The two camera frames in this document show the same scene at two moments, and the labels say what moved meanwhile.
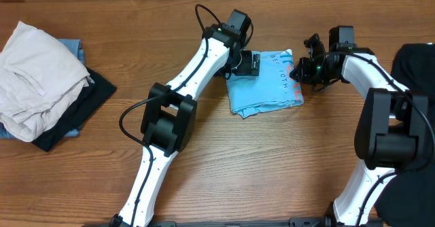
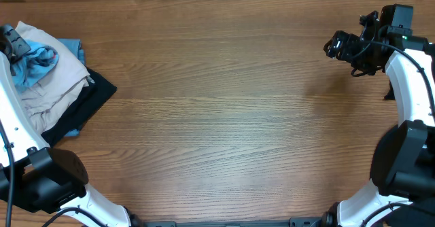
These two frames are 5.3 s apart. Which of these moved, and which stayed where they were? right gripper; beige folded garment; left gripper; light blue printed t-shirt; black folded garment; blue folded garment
Moved: right gripper; left gripper; light blue printed t-shirt
Stayed: beige folded garment; blue folded garment; black folded garment
